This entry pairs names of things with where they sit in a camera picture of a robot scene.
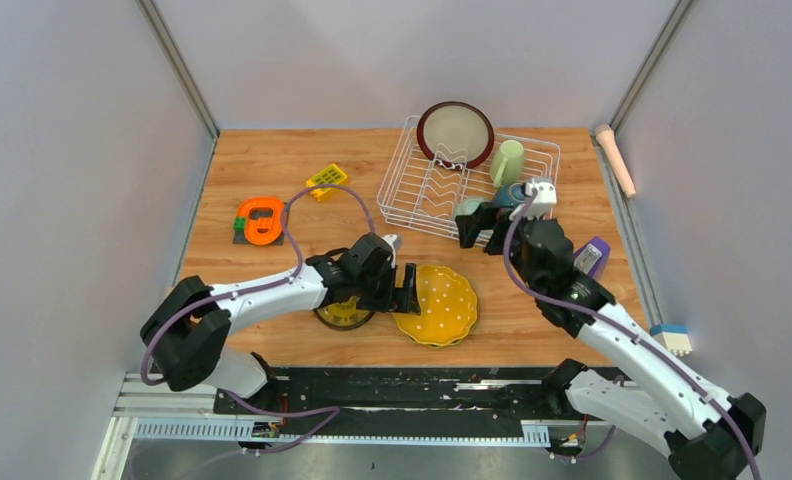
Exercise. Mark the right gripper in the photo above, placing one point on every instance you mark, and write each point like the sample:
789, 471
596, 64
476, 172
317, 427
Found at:
469, 226

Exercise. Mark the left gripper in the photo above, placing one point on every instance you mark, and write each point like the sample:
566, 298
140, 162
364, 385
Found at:
403, 299

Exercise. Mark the yellow dotted plate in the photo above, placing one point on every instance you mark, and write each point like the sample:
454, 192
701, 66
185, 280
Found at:
434, 278

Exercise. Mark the black plate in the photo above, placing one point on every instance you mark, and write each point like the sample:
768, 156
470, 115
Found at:
343, 321

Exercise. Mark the green dotted plate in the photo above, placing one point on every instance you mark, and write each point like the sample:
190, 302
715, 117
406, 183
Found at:
446, 319

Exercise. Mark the brown-rimmed white plate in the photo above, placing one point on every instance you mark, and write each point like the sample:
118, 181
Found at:
455, 135

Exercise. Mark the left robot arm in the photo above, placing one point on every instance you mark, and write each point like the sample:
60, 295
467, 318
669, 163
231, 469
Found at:
186, 335

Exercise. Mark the light teal bowl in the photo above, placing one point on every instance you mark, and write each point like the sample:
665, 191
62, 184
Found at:
467, 206

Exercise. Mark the dark blue bowl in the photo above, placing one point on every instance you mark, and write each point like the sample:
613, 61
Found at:
509, 196

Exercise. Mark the light green mug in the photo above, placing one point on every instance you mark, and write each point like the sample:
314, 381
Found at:
507, 164

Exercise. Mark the purple metronome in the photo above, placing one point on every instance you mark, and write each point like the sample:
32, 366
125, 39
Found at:
592, 257

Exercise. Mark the yellow toy brick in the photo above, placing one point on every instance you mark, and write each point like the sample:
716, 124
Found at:
321, 184

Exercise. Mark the orange toy on grey base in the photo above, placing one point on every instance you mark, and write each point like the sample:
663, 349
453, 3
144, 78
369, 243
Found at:
258, 222

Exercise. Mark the blue and white toy brick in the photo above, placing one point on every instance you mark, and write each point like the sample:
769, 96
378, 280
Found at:
673, 338

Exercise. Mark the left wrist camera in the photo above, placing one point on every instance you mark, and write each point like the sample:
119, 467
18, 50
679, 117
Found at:
394, 241

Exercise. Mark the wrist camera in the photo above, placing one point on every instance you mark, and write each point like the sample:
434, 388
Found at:
394, 241
537, 196

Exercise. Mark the white wire dish rack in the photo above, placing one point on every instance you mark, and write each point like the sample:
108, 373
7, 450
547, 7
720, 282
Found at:
419, 194

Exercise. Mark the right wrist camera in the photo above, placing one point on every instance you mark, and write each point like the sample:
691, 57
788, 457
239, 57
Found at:
537, 196

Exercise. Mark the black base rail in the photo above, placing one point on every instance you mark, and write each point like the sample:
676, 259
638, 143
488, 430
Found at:
417, 402

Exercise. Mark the beige cylinder handle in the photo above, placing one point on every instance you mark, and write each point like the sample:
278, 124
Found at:
606, 138

